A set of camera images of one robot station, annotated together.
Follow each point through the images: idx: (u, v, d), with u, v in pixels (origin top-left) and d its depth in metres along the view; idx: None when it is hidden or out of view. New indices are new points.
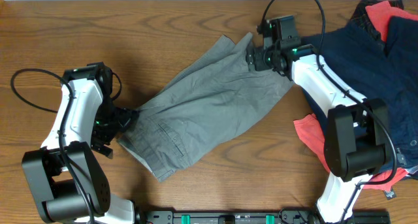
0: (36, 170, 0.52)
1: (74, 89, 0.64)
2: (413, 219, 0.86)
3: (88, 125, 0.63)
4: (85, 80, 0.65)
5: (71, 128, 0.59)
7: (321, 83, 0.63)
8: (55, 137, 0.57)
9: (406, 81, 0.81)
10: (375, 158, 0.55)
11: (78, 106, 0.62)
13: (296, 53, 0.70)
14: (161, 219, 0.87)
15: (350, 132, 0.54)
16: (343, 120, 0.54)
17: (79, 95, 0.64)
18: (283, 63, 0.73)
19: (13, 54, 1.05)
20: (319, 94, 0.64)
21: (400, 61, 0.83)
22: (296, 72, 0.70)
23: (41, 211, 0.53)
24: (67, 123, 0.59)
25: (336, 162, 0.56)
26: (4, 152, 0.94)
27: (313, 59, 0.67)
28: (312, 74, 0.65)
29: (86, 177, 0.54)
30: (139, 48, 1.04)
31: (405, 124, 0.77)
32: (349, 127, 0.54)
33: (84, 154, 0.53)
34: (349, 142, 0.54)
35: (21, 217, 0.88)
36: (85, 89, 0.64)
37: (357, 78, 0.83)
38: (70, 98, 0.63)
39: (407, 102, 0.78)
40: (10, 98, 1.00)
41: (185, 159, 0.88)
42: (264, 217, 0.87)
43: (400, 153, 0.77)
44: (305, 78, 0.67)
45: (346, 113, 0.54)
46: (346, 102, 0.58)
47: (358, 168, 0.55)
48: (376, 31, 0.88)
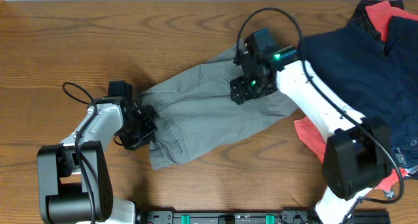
0: (48, 165, 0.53)
1: (100, 108, 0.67)
2: (413, 219, 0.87)
3: (104, 137, 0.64)
4: (110, 105, 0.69)
5: (89, 132, 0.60)
7: (313, 99, 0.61)
8: (73, 137, 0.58)
9: (407, 81, 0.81)
10: (377, 174, 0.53)
11: (98, 119, 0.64)
13: (280, 59, 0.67)
14: (162, 219, 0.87)
15: (351, 157, 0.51)
16: (345, 148, 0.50)
17: (102, 112, 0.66)
18: (265, 70, 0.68)
19: (14, 54, 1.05)
20: (311, 109, 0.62)
21: (400, 63, 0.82)
22: (290, 80, 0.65)
23: (42, 207, 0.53)
24: (87, 128, 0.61)
25: (339, 187, 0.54)
26: (4, 152, 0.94)
27: (300, 68, 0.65)
28: (303, 90, 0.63)
29: (93, 176, 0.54)
30: (140, 48, 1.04)
31: (404, 124, 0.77)
32: (351, 154, 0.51)
33: (96, 153, 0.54)
34: (353, 168, 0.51)
35: (21, 218, 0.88)
36: (109, 109, 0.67)
37: (358, 78, 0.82)
38: (94, 113, 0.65)
39: (407, 102, 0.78)
40: (10, 98, 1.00)
41: (184, 156, 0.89)
42: (265, 217, 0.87)
43: (400, 153, 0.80)
44: (296, 91, 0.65)
45: (346, 141, 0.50)
46: (343, 124, 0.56)
47: (361, 186, 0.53)
48: (376, 31, 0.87)
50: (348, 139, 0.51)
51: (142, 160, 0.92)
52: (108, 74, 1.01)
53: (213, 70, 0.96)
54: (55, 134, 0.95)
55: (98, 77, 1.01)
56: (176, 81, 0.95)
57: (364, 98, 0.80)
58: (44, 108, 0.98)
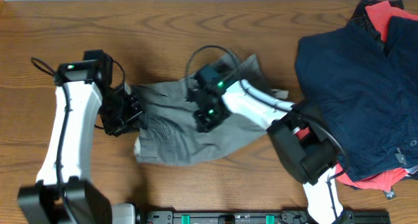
0: (34, 208, 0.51)
1: (68, 93, 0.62)
2: (413, 219, 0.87)
3: (86, 147, 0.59)
4: (78, 82, 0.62)
5: (68, 157, 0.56)
7: (252, 106, 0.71)
8: (52, 168, 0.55)
9: (407, 80, 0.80)
10: (326, 153, 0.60)
11: (73, 128, 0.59)
13: (224, 86, 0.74)
14: (161, 219, 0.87)
15: (290, 142, 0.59)
16: (281, 134, 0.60)
17: (75, 108, 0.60)
18: (214, 99, 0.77)
19: (14, 54, 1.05)
20: (254, 114, 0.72)
21: (400, 62, 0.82)
22: (232, 100, 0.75)
23: None
24: (63, 151, 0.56)
25: (296, 172, 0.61)
26: (4, 152, 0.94)
27: (238, 85, 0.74)
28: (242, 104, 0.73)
29: (85, 215, 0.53)
30: (139, 48, 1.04)
31: (404, 123, 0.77)
32: (290, 138, 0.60)
33: (83, 196, 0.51)
34: (297, 151, 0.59)
35: (21, 218, 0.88)
36: (83, 98, 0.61)
37: (356, 78, 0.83)
38: (66, 112, 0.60)
39: (407, 102, 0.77)
40: (10, 98, 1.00)
41: (172, 157, 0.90)
42: (265, 217, 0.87)
43: (399, 153, 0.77)
44: (240, 106, 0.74)
45: (281, 128, 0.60)
46: (277, 115, 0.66)
47: (318, 167, 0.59)
48: (375, 31, 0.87)
50: (283, 126, 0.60)
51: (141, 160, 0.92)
52: None
53: None
54: None
55: None
56: (166, 88, 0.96)
57: (364, 98, 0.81)
58: (44, 108, 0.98)
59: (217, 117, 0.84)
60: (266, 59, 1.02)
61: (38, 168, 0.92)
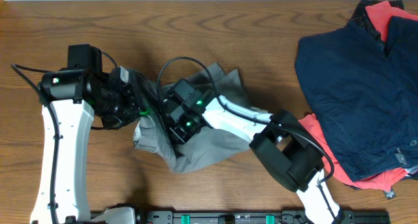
0: None
1: (56, 115, 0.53)
2: (413, 219, 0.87)
3: (83, 176, 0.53)
4: (66, 101, 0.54)
5: (63, 193, 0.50)
7: (232, 123, 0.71)
8: (47, 207, 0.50)
9: (406, 81, 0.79)
10: (311, 159, 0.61)
11: (67, 158, 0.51)
13: (202, 104, 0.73)
14: (161, 219, 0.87)
15: (274, 152, 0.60)
16: (264, 146, 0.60)
17: (66, 134, 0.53)
18: (195, 118, 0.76)
19: (14, 54, 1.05)
20: (236, 130, 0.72)
21: (400, 62, 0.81)
22: (212, 117, 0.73)
23: None
24: (57, 187, 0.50)
25: (286, 183, 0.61)
26: (4, 152, 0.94)
27: (216, 102, 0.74)
28: (222, 119, 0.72)
29: None
30: (140, 48, 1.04)
31: (404, 123, 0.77)
32: (273, 148, 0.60)
33: None
34: (283, 160, 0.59)
35: (21, 217, 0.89)
36: (74, 121, 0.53)
37: (357, 78, 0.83)
38: (57, 139, 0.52)
39: (407, 102, 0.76)
40: (10, 98, 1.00)
41: (170, 151, 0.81)
42: (264, 217, 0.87)
43: (400, 153, 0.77)
44: (220, 123, 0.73)
45: (262, 140, 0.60)
46: (258, 128, 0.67)
47: (304, 174, 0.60)
48: (376, 31, 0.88)
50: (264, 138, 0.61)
51: (142, 160, 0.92)
52: None
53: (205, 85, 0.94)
54: None
55: None
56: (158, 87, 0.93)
57: (364, 98, 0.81)
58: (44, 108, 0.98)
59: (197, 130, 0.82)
60: (265, 60, 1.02)
61: (39, 168, 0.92)
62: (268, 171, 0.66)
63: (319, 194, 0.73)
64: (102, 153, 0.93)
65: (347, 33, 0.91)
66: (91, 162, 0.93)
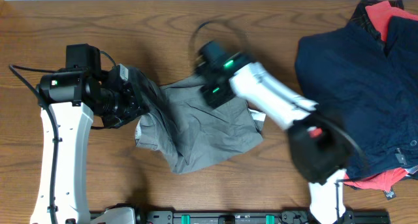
0: None
1: (55, 118, 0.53)
2: (413, 219, 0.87)
3: (83, 178, 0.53)
4: (65, 102, 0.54)
5: (63, 196, 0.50)
7: (268, 98, 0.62)
8: (46, 210, 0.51)
9: (407, 81, 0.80)
10: (340, 155, 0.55)
11: (66, 160, 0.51)
13: (232, 66, 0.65)
14: (161, 219, 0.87)
15: (309, 142, 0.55)
16: (300, 134, 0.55)
17: (65, 137, 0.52)
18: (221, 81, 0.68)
19: (14, 54, 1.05)
20: (271, 104, 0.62)
21: (401, 63, 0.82)
22: (243, 86, 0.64)
23: None
24: (56, 191, 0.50)
25: (309, 172, 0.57)
26: (4, 152, 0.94)
27: (251, 68, 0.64)
28: (254, 91, 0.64)
29: None
30: (140, 48, 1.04)
31: (404, 124, 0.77)
32: (308, 138, 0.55)
33: None
34: (314, 150, 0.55)
35: (21, 217, 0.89)
36: (74, 125, 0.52)
37: (357, 78, 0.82)
38: (55, 142, 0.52)
39: (407, 103, 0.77)
40: (10, 98, 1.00)
41: (171, 149, 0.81)
42: (264, 217, 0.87)
43: (400, 153, 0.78)
44: (251, 94, 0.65)
45: (302, 129, 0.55)
46: (296, 115, 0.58)
47: (328, 168, 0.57)
48: (375, 31, 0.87)
50: (302, 126, 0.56)
51: (142, 160, 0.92)
52: None
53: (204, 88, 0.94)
54: None
55: None
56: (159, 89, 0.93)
57: (364, 98, 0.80)
58: None
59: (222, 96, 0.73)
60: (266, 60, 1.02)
61: (39, 168, 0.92)
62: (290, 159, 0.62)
63: (332, 201, 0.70)
64: (102, 153, 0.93)
65: (347, 33, 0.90)
66: (91, 162, 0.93)
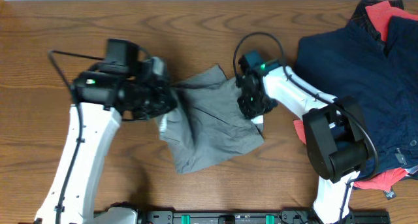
0: None
1: (83, 117, 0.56)
2: (413, 219, 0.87)
3: (93, 183, 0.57)
4: (97, 104, 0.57)
5: (71, 198, 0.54)
7: (291, 92, 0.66)
8: (53, 208, 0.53)
9: (406, 81, 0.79)
10: (358, 155, 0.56)
11: (83, 162, 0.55)
13: (265, 68, 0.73)
14: (161, 219, 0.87)
15: (326, 133, 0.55)
16: (318, 122, 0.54)
17: (88, 140, 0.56)
18: (254, 80, 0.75)
19: (14, 54, 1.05)
20: (294, 104, 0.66)
21: (400, 63, 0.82)
22: (272, 85, 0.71)
23: None
24: (67, 191, 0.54)
25: (322, 166, 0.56)
26: (4, 152, 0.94)
27: (281, 71, 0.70)
28: (281, 86, 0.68)
29: None
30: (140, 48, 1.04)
31: (403, 124, 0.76)
32: (326, 128, 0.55)
33: None
34: (329, 143, 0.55)
35: (20, 218, 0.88)
36: (98, 128, 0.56)
37: (356, 78, 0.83)
38: (78, 142, 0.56)
39: (407, 103, 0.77)
40: (10, 98, 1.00)
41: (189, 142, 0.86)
42: (264, 217, 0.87)
43: (400, 153, 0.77)
44: (278, 91, 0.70)
45: (319, 117, 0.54)
46: (317, 105, 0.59)
47: (345, 164, 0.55)
48: (375, 31, 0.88)
50: (321, 114, 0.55)
51: (142, 160, 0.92)
52: None
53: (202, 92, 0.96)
54: (55, 134, 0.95)
55: None
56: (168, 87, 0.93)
57: (364, 98, 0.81)
58: (43, 108, 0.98)
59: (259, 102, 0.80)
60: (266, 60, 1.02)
61: (39, 168, 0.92)
62: (307, 152, 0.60)
63: (339, 201, 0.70)
64: None
65: (347, 32, 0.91)
66: None
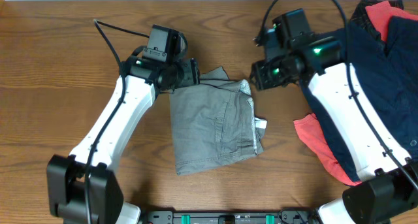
0: (55, 176, 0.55)
1: (127, 85, 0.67)
2: (413, 219, 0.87)
3: (123, 139, 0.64)
4: (140, 79, 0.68)
5: (106, 143, 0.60)
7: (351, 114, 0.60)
8: (87, 149, 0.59)
9: (406, 81, 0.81)
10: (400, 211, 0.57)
11: (120, 117, 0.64)
13: (320, 54, 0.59)
14: (162, 219, 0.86)
15: (386, 200, 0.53)
16: (383, 188, 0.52)
17: (128, 101, 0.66)
18: (298, 64, 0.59)
19: (13, 54, 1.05)
20: (353, 128, 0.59)
21: (400, 63, 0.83)
22: (328, 89, 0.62)
23: (51, 209, 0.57)
24: (102, 136, 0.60)
25: (362, 218, 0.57)
26: (4, 152, 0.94)
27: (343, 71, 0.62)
28: (343, 104, 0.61)
29: (102, 200, 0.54)
30: (140, 48, 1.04)
31: (405, 123, 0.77)
32: (386, 198, 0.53)
33: (106, 181, 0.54)
34: (381, 209, 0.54)
35: (20, 219, 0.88)
36: (138, 95, 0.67)
37: (357, 78, 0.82)
38: (120, 102, 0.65)
39: (407, 102, 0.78)
40: (10, 98, 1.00)
41: (216, 156, 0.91)
42: (264, 217, 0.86)
43: None
44: (332, 101, 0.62)
45: (386, 188, 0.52)
46: (386, 162, 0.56)
47: (386, 217, 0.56)
48: (376, 31, 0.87)
50: (388, 185, 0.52)
51: (142, 160, 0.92)
52: (110, 74, 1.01)
53: (204, 96, 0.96)
54: (54, 134, 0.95)
55: (98, 77, 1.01)
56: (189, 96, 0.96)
57: None
58: (43, 108, 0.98)
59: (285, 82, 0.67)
60: None
61: (38, 168, 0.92)
62: (349, 194, 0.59)
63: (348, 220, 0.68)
64: None
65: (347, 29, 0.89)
66: None
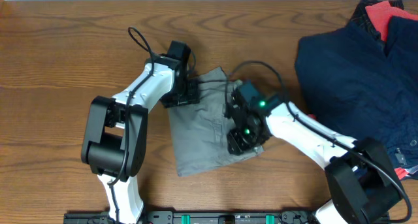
0: (95, 113, 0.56)
1: (155, 66, 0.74)
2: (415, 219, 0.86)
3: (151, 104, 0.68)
4: (164, 65, 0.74)
5: (140, 95, 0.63)
7: (303, 138, 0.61)
8: (125, 96, 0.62)
9: (406, 81, 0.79)
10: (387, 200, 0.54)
11: (151, 83, 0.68)
13: (265, 106, 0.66)
14: (162, 219, 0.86)
15: (354, 183, 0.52)
16: (343, 176, 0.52)
17: (157, 75, 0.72)
18: (256, 121, 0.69)
19: (13, 53, 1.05)
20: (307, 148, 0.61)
21: (400, 63, 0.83)
22: (277, 127, 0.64)
23: (83, 149, 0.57)
24: (138, 91, 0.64)
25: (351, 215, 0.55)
26: (4, 151, 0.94)
27: (285, 110, 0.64)
28: (292, 132, 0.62)
29: (136, 136, 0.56)
30: (140, 48, 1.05)
31: (404, 124, 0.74)
32: (353, 181, 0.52)
33: (142, 117, 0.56)
34: (359, 197, 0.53)
35: (19, 219, 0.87)
36: (164, 73, 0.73)
37: (356, 78, 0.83)
38: (149, 75, 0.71)
39: (407, 102, 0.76)
40: (10, 98, 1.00)
41: (217, 156, 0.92)
42: (265, 217, 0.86)
43: (400, 153, 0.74)
44: (288, 135, 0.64)
45: (343, 169, 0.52)
46: (337, 152, 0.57)
47: (377, 209, 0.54)
48: (375, 31, 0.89)
50: (346, 166, 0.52)
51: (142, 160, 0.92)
52: (109, 74, 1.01)
53: (205, 98, 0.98)
54: (55, 134, 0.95)
55: (98, 76, 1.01)
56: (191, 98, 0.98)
57: (364, 97, 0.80)
58: (43, 108, 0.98)
59: (254, 138, 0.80)
60: (266, 60, 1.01)
61: (39, 168, 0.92)
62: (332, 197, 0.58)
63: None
64: None
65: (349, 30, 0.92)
66: None
